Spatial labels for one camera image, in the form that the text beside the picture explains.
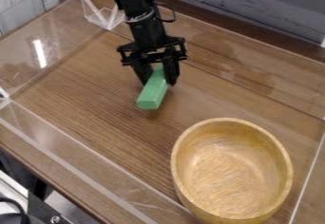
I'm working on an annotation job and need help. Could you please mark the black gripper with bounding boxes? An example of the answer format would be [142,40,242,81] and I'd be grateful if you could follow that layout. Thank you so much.
[117,14,187,85]

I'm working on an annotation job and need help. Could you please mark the green rectangular block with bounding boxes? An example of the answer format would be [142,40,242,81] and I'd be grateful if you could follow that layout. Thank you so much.
[137,65,169,110]

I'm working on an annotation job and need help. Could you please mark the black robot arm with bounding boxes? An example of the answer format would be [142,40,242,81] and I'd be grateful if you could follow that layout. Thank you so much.
[114,0,187,85]

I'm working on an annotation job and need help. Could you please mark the brown wooden bowl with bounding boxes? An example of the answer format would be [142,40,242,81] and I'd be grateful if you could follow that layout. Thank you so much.
[170,118,293,224]

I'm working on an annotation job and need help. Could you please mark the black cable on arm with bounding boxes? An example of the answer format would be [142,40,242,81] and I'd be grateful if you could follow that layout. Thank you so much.
[154,1,178,24]

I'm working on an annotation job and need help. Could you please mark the clear acrylic corner bracket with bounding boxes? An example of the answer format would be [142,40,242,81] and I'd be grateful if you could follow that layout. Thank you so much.
[82,0,125,30]

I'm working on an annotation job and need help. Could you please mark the clear acrylic tray wall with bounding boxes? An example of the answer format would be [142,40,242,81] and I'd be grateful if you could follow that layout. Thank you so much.
[0,0,325,224]

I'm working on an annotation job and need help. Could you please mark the black cable bottom left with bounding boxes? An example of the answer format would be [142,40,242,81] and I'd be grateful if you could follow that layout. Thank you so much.
[0,196,28,224]

